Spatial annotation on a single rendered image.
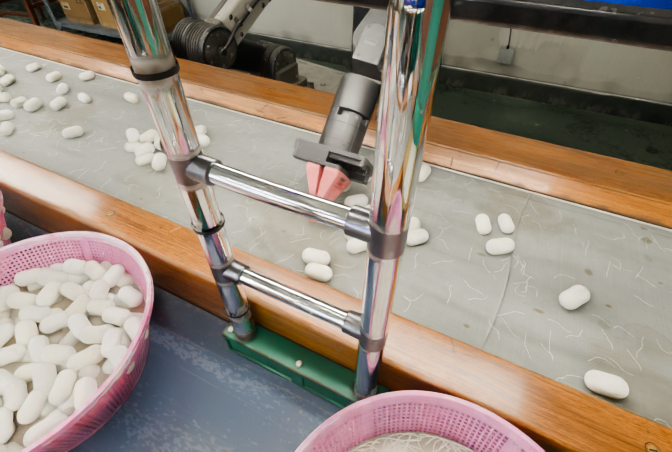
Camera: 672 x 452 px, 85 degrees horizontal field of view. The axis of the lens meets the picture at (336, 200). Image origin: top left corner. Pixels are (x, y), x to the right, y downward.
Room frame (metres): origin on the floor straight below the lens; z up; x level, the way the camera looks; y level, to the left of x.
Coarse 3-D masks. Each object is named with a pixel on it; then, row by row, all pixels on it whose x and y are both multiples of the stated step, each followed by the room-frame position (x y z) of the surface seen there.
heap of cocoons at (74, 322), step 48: (0, 288) 0.26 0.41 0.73; (48, 288) 0.25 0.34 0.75; (96, 288) 0.25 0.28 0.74; (0, 336) 0.19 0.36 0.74; (48, 336) 0.20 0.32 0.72; (96, 336) 0.19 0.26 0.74; (0, 384) 0.14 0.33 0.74; (48, 384) 0.14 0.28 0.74; (96, 384) 0.14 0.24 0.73; (0, 432) 0.10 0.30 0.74; (48, 432) 0.10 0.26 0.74
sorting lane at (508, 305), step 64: (64, 128) 0.61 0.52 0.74; (128, 128) 0.61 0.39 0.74; (256, 128) 0.61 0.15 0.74; (128, 192) 0.42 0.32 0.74; (448, 192) 0.42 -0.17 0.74; (512, 192) 0.42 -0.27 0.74; (448, 256) 0.30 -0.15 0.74; (512, 256) 0.30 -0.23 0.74; (576, 256) 0.30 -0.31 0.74; (640, 256) 0.30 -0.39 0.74; (448, 320) 0.21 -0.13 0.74; (512, 320) 0.21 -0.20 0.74; (576, 320) 0.21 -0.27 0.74; (640, 320) 0.21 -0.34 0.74; (576, 384) 0.14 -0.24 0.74; (640, 384) 0.14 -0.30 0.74
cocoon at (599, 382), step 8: (584, 376) 0.15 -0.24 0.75; (592, 376) 0.14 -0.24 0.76; (600, 376) 0.14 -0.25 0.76; (608, 376) 0.14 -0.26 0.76; (616, 376) 0.14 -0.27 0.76; (592, 384) 0.14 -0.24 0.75; (600, 384) 0.13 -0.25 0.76; (608, 384) 0.13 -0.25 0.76; (616, 384) 0.13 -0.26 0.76; (624, 384) 0.13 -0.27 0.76; (600, 392) 0.13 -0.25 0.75; (608, 392) 0.13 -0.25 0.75; (616, 392) 0.13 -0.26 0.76; (624, 392) 0.13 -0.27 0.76
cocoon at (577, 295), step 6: (570, 288) 0.24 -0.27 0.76; (576, 288) 0.24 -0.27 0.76; (582, 288) 0.24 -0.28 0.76; (564, 294) 0.23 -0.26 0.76; (570, 294) 0.23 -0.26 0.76; (576, 294) 0.23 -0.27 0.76; (582, 294) 0.23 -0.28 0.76; (588, 294) 0.23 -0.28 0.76; (564, 300) 0.23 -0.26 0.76; (570, 300) 0.22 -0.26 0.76; (576, 300) 0.22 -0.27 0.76; (582, 300) 0.22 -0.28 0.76; (564, 306) 0.22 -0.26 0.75; (570, 306) 0.22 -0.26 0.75; (576, 306) 0.22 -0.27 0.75
